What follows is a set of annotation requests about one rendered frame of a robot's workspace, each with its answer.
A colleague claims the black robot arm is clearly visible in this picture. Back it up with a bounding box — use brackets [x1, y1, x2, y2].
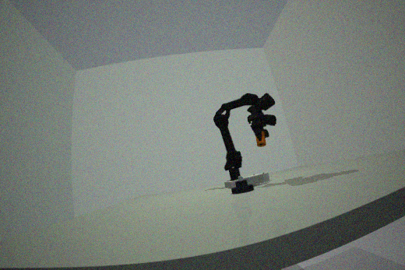
[213, 93, 276, 181]

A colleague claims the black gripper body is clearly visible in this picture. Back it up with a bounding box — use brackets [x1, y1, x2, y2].
[248, 111, 269, 138]

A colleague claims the orange knob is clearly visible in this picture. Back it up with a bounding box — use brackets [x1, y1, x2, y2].
[255, 131, 266, 147]

